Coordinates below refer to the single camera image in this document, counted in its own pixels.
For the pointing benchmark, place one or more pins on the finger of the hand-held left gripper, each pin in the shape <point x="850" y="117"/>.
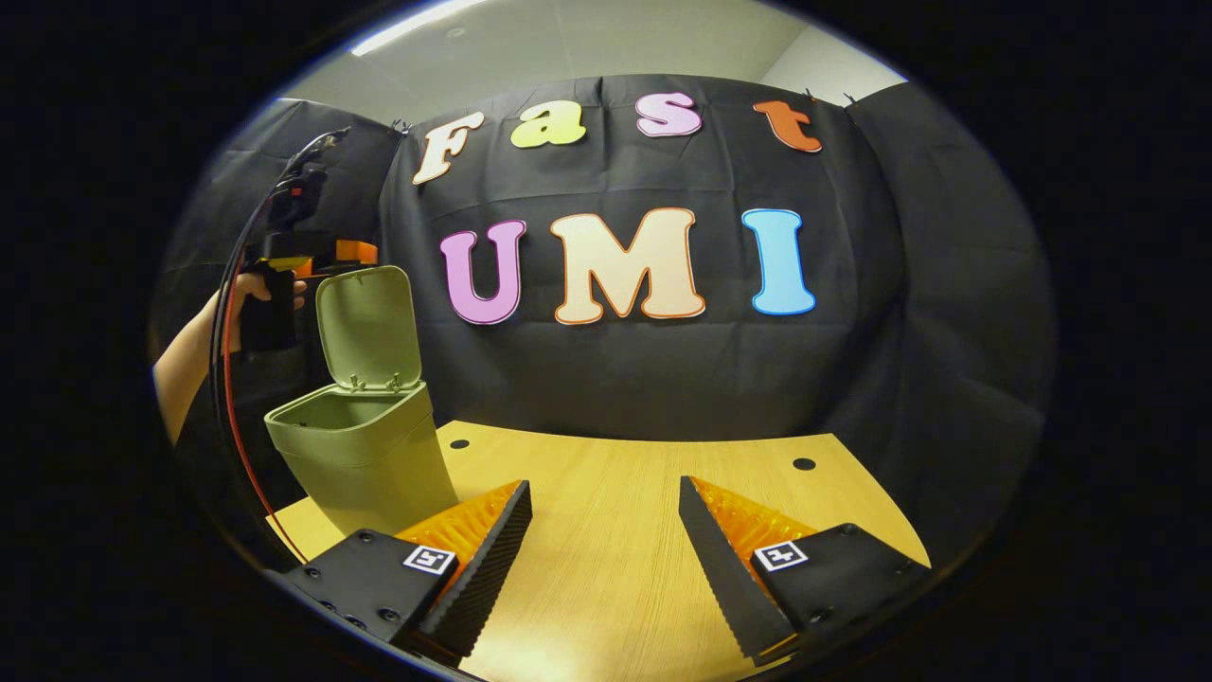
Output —
<point x="357" y="252"/>

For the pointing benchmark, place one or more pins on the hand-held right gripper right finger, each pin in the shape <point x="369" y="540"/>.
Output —
<point x="724" y="568"/>

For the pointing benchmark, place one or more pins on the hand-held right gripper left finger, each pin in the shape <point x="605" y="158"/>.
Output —
<point x="492" y="549"/>

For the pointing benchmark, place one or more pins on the green desktop garbage bin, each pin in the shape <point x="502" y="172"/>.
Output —
<point x="369" y="455"/>

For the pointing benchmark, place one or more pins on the wooden desktop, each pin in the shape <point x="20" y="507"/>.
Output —
<point x="606" y="511"/>

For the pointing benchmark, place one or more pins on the black backdrop cloth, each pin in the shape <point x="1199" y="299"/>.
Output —
<point x="852" y="332"/>

